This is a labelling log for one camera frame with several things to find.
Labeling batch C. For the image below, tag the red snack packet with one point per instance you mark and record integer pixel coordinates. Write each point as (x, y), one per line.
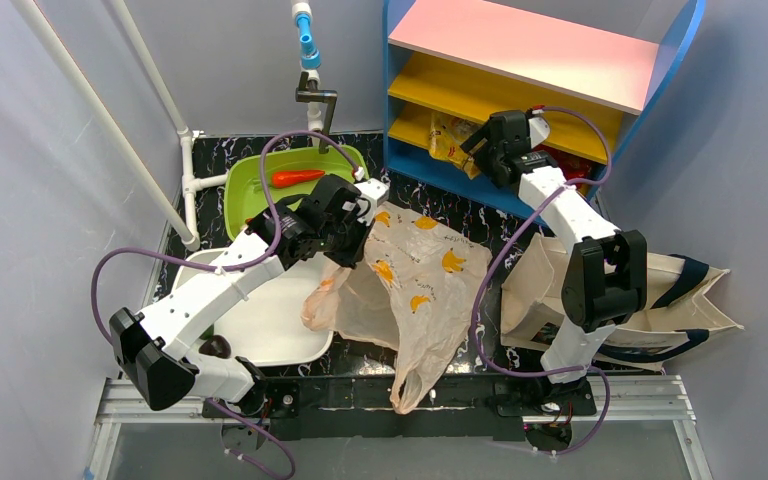
(571, 165)

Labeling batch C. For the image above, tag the green plastic basin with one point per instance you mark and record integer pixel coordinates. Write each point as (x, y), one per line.
(244, 197)

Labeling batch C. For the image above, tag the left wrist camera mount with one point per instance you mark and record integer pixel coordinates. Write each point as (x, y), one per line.
(373, 194)

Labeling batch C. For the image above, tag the yellow snack packet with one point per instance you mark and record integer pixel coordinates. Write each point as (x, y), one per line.
(447, 133)

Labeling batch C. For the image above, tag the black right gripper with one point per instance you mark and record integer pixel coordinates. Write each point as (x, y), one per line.
(485, 147)

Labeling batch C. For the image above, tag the dark toy avocado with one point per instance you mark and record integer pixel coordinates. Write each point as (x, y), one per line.
(216, 346)

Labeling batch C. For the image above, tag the colourful wooden shelf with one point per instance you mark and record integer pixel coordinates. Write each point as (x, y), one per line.
(470, 59)

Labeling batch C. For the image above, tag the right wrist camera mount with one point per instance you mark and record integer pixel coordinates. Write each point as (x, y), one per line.
(539, 129)

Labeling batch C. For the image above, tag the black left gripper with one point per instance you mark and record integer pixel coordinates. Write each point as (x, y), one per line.
(349, 245)

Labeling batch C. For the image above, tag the white plastic basin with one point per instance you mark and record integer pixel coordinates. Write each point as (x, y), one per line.
(267, 329)

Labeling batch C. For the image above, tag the beige canvas tote bag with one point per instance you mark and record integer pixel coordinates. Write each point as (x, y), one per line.
(677, 317)

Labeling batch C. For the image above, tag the orange toy carrot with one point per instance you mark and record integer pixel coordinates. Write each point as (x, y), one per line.
(289, 178)

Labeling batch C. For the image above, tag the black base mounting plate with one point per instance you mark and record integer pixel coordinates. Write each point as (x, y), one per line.
(467, 405)

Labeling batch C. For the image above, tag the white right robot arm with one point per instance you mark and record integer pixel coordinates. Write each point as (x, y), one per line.
(606, 278)

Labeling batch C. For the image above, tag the white pipe faucet stand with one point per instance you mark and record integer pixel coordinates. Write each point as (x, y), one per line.
(321, 103)

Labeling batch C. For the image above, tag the banana print plastic bag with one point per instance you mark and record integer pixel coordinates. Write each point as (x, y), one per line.
(412, 292)

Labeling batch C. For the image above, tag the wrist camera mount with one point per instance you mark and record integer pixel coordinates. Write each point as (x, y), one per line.
(373, 194)
(539, 129)

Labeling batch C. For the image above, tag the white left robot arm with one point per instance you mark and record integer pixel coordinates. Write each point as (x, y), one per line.
(156, 346)

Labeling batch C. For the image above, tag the white diagonal pole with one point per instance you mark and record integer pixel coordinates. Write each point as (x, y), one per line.
(37, 21)

